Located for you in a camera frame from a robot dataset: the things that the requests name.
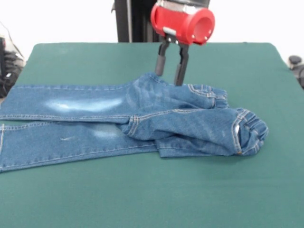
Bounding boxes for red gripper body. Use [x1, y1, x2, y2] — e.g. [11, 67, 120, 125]
[151, 2, 216, 46]

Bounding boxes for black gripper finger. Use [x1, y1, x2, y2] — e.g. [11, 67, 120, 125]
[155, 35, 172, 76]
[174, 39, 190, 86]

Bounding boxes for blue denim jeans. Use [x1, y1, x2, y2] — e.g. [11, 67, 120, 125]
[0, 72, 269, 174]

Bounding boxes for black wheeled stand base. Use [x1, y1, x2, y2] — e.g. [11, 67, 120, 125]
[288, 55, 304, 90]
[0, 35, 26, 98]

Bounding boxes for dark green table cloth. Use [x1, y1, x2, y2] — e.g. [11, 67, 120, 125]
[0, 42, 304, 228]

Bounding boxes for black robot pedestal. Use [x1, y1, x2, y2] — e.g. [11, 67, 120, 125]
[110, 0, 164, 43]

